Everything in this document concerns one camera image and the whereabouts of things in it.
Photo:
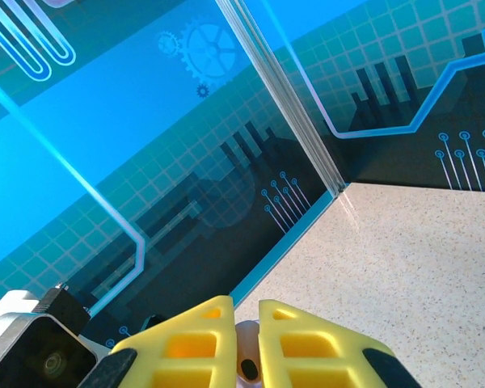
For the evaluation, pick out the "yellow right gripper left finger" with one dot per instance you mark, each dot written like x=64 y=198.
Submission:
x=186 y=351

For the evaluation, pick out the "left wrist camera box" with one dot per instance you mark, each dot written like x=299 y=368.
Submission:
x=36 y=355

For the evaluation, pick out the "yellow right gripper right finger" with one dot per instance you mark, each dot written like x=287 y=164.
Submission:
x=307 y=351

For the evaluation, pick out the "aluminium frame post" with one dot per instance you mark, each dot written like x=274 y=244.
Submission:
x=287 y=101

